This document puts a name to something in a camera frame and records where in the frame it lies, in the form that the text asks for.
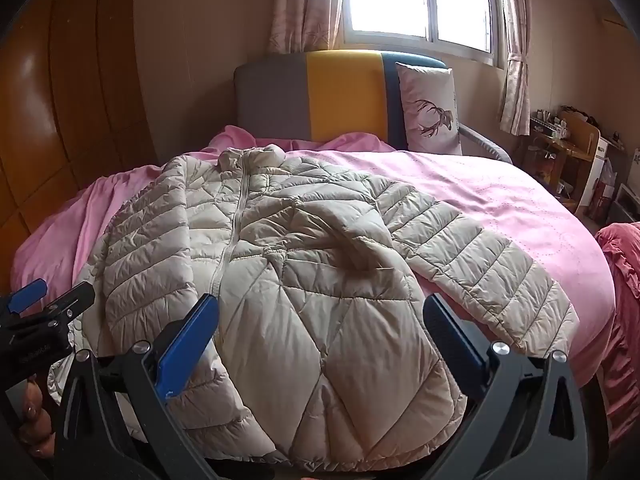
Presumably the grey yellow blue headboard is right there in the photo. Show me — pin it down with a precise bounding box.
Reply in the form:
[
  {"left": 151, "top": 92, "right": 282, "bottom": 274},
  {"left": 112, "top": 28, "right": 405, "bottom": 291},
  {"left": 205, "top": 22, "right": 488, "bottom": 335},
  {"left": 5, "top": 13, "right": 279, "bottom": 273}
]
[{"left": 233, "top": 50, "right": 446, "bottom": 150}]

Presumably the beige quilted down jacket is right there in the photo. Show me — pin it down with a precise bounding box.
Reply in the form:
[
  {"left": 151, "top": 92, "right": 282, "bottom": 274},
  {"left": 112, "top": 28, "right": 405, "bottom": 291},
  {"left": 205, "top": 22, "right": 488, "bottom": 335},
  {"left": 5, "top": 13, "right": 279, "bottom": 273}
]
[{"left": 70, "top": 145, "right": 579, "bottom": 472}]

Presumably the pink bed blanket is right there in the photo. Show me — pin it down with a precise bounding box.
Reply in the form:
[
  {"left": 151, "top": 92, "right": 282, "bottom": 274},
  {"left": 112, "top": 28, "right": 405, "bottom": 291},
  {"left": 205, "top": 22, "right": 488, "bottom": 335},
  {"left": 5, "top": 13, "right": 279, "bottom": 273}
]
[{"left": 8, "top": 132, "right": 615, "bottom": 386}]

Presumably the grey curved bed rail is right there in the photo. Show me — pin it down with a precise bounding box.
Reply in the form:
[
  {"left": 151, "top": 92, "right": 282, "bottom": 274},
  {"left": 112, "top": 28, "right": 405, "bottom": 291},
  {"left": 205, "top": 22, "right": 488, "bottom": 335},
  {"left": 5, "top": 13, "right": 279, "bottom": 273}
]
[{"left": 459, "top": 124, "right": 513, "bottom": 165}]

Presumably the brown wooden wardrobe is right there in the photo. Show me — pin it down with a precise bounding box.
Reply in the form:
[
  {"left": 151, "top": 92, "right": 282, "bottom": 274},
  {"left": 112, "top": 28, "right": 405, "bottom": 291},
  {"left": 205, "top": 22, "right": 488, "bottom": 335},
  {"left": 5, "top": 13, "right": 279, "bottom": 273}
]
[{"left": 1, "top": 0, "right": 157, "bottom": 292}]

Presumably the red ruffled quilt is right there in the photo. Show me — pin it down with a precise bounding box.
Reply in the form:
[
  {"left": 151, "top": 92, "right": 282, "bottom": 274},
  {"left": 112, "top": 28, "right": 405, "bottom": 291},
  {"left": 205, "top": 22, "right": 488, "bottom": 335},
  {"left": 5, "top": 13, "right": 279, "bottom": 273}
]
[{"left": 596, "top": 222, "right": 639, "bottom": 448}]

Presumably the right pink curtain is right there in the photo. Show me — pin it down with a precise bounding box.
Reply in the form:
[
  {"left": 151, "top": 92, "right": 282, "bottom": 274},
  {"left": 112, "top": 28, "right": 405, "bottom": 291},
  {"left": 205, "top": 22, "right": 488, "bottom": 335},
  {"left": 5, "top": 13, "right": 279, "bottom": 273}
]
[{"left": 500, "top": 0, "right": 530, "bottom": 136}]

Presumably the cluttered wooden desk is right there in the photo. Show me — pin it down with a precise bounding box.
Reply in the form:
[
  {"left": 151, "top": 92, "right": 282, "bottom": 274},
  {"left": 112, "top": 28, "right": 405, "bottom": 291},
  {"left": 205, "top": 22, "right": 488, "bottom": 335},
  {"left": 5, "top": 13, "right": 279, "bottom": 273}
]
[{"left": 522, "top": 105, "right": 625, "bottom": 214}]

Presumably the window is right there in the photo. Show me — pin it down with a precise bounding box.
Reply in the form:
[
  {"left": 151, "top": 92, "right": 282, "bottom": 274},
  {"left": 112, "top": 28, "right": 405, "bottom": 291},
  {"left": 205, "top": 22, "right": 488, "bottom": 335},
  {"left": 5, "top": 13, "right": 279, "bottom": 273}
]
[{"left": 343, "top": 0, "right": 503, "bottom": 67}]

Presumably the deer print pillow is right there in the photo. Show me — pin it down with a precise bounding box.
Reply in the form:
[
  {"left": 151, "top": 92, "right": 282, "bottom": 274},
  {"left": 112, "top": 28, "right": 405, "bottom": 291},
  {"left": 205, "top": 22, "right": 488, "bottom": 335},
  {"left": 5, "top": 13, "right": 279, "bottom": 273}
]
[{"left": 396, "top": 63, "right": 462, "bottom": 155}]

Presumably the pink curtain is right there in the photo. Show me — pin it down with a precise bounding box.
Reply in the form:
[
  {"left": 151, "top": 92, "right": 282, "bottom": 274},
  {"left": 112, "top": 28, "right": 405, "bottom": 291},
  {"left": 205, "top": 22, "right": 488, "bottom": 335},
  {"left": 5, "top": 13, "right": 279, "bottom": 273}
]
[
  {"left": 268, "top": 0, "right": 343, "bottom": 54},
  {"left": 500, "top": 0, "right": 530, "bottom": 136}
]

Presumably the left pink curtain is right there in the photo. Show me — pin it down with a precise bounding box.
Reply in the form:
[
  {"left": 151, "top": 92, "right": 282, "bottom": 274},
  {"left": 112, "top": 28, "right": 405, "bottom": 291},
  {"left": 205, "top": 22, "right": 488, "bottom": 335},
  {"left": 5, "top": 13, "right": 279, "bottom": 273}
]
[{"left": 268, "top": 0, "right": 343, "bottom": 54}]

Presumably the person's left hand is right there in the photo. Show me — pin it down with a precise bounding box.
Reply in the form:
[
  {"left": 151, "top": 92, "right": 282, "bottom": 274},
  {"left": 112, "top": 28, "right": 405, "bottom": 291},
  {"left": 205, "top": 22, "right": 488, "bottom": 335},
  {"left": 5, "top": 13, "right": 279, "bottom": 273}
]
[{"left": 20, "top": 376, "right": 55, "bottom": 458}]

